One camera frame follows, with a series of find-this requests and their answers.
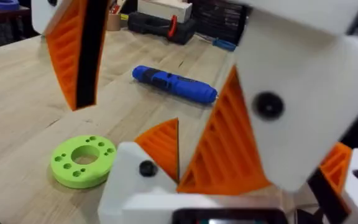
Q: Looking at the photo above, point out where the white cardboard box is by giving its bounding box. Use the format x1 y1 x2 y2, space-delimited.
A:
137 0 193 24

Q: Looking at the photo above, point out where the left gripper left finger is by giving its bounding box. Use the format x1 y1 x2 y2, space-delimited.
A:
97 117 180 224

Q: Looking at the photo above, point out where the blue electric screwdriver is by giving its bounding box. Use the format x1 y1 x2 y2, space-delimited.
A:
131 64 219 105

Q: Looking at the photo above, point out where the black tool case red latch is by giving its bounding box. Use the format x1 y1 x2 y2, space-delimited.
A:
127 11 197 46

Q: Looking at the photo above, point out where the green disc with holes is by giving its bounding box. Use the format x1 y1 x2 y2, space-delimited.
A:
50 134 117 190

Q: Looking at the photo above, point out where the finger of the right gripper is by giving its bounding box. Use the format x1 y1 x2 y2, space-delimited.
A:
30 0 111 111
177 0 358 195

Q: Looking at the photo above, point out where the blue handled tool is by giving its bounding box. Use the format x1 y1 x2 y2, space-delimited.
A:
211 37 237 52

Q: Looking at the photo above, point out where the blue ring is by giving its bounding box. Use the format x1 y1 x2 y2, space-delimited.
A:
0 0 21 11

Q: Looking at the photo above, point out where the black ribbed crate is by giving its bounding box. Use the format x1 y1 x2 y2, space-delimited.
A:
191 0 249 46

